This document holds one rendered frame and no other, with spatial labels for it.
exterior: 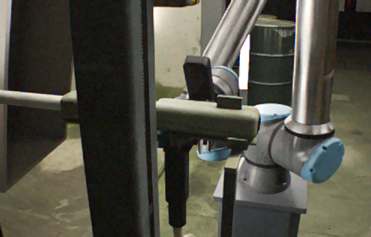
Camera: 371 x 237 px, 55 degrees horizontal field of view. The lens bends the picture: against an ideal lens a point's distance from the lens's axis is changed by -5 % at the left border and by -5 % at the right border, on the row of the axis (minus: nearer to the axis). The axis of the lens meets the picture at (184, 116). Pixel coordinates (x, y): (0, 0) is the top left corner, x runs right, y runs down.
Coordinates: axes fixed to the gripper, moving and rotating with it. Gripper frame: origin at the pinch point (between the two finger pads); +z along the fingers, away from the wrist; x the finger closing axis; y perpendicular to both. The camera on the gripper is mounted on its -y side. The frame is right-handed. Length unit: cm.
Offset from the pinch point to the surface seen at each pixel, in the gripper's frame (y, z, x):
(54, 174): 105, -139, 134
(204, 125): -2.9, 3.9, -5.4
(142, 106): -11.2, 21.1, -3.5
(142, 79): -13.6, 20.9, -3.5
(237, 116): -4.6, 3.6, -9.7
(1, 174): 54, -55, 96
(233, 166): 0.2, 9.0, -10.4
